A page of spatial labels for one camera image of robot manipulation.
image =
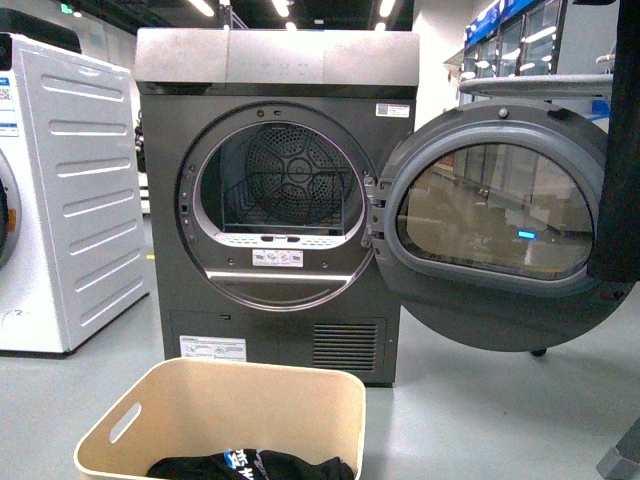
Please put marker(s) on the beige plastic laundry hamper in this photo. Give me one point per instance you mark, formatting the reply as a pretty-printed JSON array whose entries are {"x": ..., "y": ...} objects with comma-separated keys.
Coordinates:
[{"x": 190, "y": 407}]

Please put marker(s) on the dark grey dryer machine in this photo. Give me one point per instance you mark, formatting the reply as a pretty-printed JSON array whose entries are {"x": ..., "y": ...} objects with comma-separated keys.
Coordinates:
[{"x": 259, "y": 148}]

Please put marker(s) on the round grey dryer door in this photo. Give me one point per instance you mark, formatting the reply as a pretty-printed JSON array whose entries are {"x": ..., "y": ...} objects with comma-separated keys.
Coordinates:
[{"x": 483, "y": 222}]

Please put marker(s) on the black printed t-shirt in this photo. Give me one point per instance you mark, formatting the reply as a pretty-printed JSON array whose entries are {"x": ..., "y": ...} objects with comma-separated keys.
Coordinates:
[{"x": 249, "y": 464}]

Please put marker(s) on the grey ironing board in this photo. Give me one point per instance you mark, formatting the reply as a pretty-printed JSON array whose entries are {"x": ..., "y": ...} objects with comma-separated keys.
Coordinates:
[{"x": 545, "y": 87}]

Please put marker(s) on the white washing machine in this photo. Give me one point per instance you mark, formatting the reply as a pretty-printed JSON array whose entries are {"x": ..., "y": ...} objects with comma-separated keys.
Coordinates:
[{"x": 72, "y": 236}]

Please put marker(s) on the glass door display fridges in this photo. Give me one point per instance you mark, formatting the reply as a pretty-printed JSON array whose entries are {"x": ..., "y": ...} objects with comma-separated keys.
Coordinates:
[{"x": 513, "y": 38}]

